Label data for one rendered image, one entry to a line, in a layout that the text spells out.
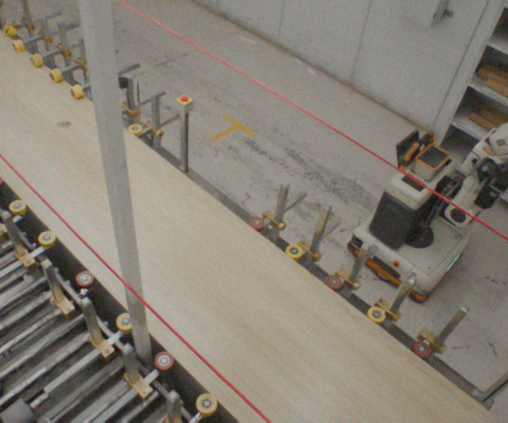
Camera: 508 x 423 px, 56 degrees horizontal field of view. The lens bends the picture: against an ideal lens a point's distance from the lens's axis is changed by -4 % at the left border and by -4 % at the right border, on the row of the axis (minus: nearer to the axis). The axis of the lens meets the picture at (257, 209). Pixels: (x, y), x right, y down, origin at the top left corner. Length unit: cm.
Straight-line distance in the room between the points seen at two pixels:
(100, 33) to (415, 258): 278
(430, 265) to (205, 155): 202
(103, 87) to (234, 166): 305
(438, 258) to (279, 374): 178
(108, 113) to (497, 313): 321
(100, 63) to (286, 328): 147
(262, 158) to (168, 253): 204
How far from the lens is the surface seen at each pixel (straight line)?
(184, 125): 284
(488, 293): 394
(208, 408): 204
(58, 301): 241
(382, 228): 339
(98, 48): 112
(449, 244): 369
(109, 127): 124
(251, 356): 214
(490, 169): 282
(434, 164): 322
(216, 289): 229
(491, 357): 366
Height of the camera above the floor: 282
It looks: 47 degrees down
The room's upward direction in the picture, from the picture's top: 9 degrees clockwise
